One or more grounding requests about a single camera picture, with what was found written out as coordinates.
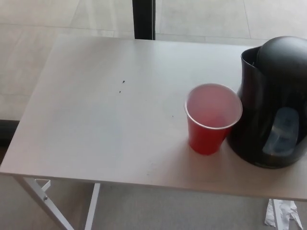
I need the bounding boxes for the black electric kettle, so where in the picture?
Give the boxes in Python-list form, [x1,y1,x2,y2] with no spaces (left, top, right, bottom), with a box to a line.
[226,35,307,168]

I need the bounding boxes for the red plastic cup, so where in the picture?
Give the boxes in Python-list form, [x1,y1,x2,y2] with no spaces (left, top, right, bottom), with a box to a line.
[184,82,243,156]

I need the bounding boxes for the black vertical pillar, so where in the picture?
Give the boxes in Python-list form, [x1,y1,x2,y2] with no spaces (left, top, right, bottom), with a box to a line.
[132,0,157,40]

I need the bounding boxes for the white straight table leg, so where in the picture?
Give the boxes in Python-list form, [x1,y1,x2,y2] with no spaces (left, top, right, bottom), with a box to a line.
[272,198,283,230]
[83,183,101,230]

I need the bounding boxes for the white diagonal table leg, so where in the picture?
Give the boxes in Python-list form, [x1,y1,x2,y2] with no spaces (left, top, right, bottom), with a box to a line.
[14,176,75,230]

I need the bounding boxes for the crumpled white paper scrap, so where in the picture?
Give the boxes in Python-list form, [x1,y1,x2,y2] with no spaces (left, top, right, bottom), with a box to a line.
[264,198,304,230]

